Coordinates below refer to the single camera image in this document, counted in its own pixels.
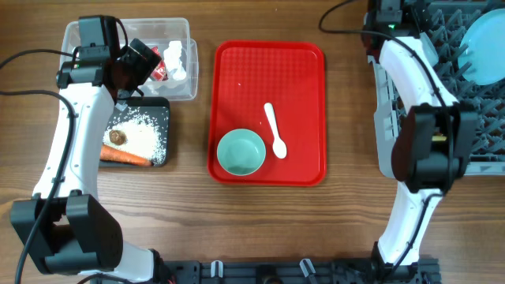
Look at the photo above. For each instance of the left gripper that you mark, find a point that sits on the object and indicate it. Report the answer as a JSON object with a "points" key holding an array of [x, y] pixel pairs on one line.
{"points": [[144, 67]]}

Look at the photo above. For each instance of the red snack wrapper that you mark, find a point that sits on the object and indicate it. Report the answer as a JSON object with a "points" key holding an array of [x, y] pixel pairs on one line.
{"points": [[159, 73]]}

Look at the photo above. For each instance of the white tissue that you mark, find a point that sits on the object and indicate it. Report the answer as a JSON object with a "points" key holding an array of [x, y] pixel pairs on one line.
{"points": [[174, 61]]}

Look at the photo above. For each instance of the brown mushroom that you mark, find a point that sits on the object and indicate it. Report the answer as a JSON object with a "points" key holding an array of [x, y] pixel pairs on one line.
{"points": [[117, 137]]}

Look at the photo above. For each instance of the white rice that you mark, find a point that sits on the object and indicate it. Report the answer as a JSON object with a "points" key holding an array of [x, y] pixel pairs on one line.
{"points": [[142, 138]]}

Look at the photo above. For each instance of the orange carrot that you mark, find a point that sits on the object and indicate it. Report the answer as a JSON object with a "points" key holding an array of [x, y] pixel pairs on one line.
{"points": [[110, 154]]}

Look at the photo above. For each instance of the green bowl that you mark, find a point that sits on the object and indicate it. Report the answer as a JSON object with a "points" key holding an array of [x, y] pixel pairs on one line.
{"points": [[241, 152]]}

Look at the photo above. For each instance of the white plastic spoon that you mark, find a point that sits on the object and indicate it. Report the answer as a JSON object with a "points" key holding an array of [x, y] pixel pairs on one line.
{"points": [[278, 145]]}

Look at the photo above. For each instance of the light blue plate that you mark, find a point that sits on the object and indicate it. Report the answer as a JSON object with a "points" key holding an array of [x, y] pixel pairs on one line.
{"points": [[484, 42]]}

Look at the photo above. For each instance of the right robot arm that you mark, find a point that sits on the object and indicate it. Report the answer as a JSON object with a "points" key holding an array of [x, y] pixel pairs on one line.
{"points": [[433, 146]]}

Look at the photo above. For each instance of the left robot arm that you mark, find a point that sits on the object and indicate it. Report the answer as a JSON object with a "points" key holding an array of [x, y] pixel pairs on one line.
{"points": [[63, 227]]}

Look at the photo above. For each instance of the grey dishwasher rack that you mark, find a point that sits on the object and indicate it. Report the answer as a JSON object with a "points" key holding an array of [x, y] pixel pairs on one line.
{"points": [[445, 23]]}

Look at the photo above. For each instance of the clear plastic bin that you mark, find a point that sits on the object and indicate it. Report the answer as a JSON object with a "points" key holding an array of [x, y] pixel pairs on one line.
{"points": [[154, 32]]}

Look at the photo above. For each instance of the black plastic tray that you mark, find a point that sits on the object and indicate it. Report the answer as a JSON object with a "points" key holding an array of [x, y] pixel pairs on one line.
{"points": [[158, 110]]}

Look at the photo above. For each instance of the red serving tray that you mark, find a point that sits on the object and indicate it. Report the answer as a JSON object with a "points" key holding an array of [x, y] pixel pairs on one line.
{"points": [[290, 76]]}

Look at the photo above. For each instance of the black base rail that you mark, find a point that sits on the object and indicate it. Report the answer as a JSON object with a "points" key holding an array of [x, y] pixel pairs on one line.
{"points": [[352, 271]]}

